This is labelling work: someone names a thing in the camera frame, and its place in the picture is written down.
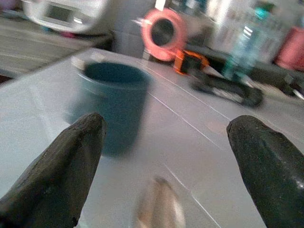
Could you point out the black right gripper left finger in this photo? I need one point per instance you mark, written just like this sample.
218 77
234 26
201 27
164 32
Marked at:
54 180

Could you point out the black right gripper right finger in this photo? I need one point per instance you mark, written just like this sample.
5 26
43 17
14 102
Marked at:
273 171

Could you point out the dark teal cup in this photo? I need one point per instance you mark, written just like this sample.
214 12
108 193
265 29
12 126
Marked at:
114 104

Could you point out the pink container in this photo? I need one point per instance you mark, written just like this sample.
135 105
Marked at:
291 48

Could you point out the clear plastic water bottle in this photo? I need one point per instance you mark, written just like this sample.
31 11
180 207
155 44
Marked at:
247 42

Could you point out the orange and black device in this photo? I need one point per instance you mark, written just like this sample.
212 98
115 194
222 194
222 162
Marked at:
190 62

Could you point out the white appliance with display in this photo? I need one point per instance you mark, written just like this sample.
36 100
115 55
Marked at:
63 14

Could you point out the pink round fan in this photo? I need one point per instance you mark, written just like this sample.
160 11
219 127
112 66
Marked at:
164 34

